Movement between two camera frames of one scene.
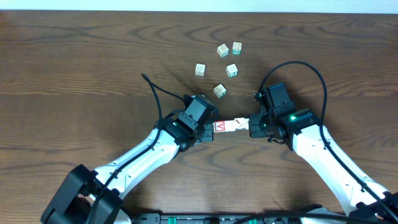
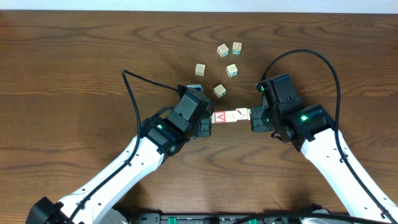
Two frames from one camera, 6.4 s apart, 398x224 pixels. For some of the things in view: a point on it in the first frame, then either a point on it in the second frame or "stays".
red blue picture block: (239, 123) to (241, 114)
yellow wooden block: (229, 126) to (231, 116)
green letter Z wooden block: (237, 46) stays
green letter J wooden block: (246, 124) to (249, 112)
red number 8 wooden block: (200, 70) stays
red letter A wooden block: (219, 126) to (220, 116)
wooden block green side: (232, 70) stays
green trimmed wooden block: (219, 91) stays
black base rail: (217, 218) stays
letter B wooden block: (222, 50) stays
